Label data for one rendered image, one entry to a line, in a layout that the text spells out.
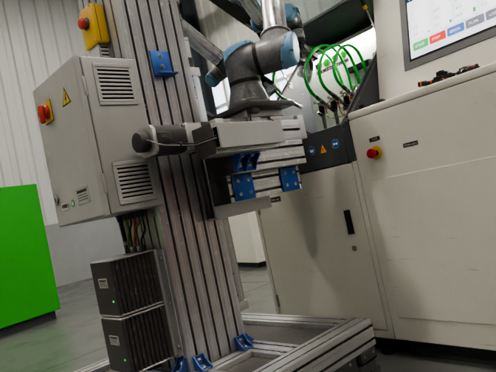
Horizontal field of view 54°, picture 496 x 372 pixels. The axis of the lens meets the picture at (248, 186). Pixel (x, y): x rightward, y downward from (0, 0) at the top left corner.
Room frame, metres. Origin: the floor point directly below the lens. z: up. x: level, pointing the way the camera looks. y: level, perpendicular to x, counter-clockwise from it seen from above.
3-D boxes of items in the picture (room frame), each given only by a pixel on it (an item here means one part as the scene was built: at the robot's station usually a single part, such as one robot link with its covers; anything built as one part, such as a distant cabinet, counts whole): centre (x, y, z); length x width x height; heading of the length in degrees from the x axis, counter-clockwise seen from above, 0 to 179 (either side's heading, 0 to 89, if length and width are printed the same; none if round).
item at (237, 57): (1.70, -0.07, 1.20); 0.13 x 0.12 x 0.14; 74
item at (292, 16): (2.22, -0.33, 1.53); 0.11 x 0.11 x 0.08; 74
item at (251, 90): (1.70, -0.06, 1.09); 0.15 x 0.15 x 0.10
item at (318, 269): (2.19, -0.23, 0.44); 0.65 x 0.02 x 0.68; 38
